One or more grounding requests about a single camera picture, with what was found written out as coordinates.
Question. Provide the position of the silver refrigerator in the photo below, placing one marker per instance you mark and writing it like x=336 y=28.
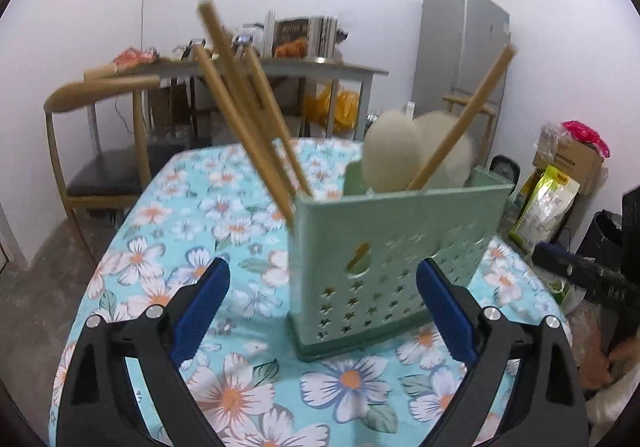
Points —
x=459 y=42

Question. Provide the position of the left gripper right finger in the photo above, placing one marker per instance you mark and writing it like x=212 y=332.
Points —
x=546 y=406

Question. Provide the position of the black rice cooker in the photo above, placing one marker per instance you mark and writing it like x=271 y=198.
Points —
x=506 y=168

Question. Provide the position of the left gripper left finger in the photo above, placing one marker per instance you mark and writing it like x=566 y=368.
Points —
x=98 y=407

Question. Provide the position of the yellow plastic bag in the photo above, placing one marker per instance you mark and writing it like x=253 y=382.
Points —
x=316 y=109

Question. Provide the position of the wooden chair left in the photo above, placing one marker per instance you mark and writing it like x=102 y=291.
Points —
x=113 y=179

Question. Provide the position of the metal perforated utensil cylinder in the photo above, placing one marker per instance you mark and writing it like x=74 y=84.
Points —
x=321 y=37

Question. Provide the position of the green plastic utensil holder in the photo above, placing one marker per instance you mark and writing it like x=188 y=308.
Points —
x=353 y=260

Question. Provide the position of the wooden chopstick three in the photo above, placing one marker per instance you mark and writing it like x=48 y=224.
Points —
x=268 y=100

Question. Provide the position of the wooden chopstick four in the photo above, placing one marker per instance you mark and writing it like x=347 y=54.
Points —
x=477 y=102

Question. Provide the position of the person right hand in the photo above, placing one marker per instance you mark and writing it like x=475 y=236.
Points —
x=599 y=370

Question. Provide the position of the butter bread box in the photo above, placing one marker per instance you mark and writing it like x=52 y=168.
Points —
x=291 y=38

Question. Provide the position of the grey wooden desk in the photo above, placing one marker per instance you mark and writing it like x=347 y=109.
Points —
x=315 y=68

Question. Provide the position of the cardboard box pink bag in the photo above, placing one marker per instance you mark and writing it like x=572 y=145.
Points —
x=582 y=162

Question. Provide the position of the wooden chopstick two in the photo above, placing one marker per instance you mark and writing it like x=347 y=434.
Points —
x=241 y=130

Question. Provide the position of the yellow green rice bag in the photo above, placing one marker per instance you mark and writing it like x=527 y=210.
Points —
x=551 y=199

